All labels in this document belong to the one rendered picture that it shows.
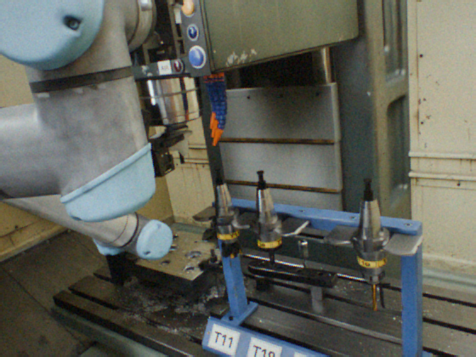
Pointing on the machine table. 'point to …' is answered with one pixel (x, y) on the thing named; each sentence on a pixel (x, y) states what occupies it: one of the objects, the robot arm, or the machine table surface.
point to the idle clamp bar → (317, 278)
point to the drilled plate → (178, 280)
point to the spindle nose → (171, 100)
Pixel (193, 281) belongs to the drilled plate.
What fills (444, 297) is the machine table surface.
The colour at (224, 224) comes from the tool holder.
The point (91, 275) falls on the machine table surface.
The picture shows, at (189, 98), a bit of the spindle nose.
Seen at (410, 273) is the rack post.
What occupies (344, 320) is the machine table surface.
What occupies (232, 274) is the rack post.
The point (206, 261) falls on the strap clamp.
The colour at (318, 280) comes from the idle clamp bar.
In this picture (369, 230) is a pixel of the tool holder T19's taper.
